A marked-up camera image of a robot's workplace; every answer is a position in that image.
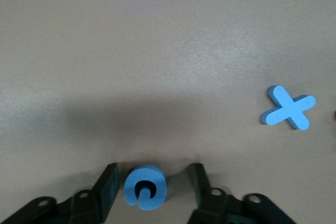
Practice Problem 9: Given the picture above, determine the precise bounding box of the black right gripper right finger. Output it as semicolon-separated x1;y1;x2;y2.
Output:
187;163;300;224

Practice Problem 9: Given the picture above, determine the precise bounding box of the blue foam letter C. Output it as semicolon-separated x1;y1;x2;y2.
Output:
123;165;167;211

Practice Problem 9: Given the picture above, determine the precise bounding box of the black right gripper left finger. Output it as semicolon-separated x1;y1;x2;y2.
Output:
0;163;119;224

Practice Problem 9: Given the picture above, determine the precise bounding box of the blue foam letter X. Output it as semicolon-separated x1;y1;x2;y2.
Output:
260;85;317;131

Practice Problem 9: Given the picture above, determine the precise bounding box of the brown table cover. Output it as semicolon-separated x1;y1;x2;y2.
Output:
0;0;336;224

